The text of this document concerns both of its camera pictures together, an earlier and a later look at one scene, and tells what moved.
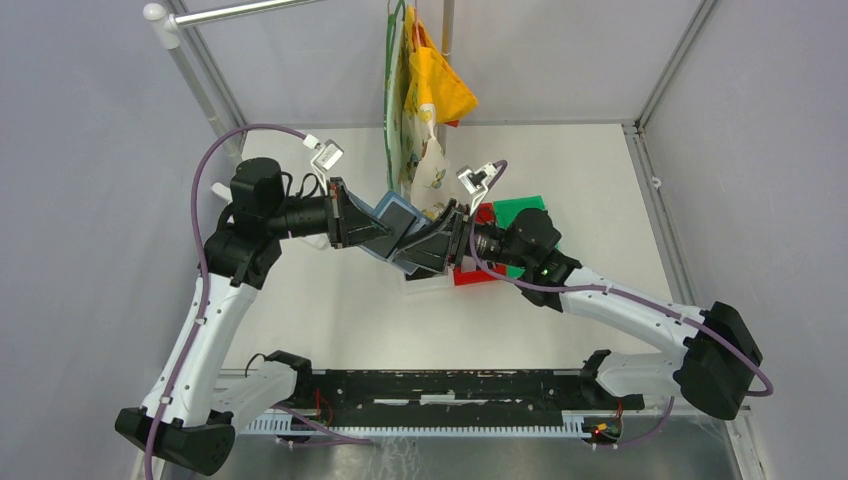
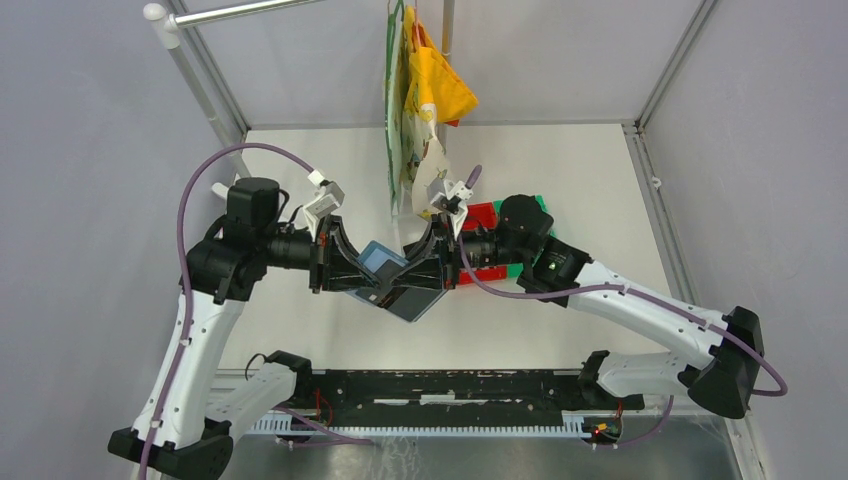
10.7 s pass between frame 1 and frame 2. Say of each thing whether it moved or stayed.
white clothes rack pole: stayed
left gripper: moved
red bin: stayed
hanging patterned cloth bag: stayed
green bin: stayed
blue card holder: moved
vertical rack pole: stayed
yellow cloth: stayed
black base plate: stayed
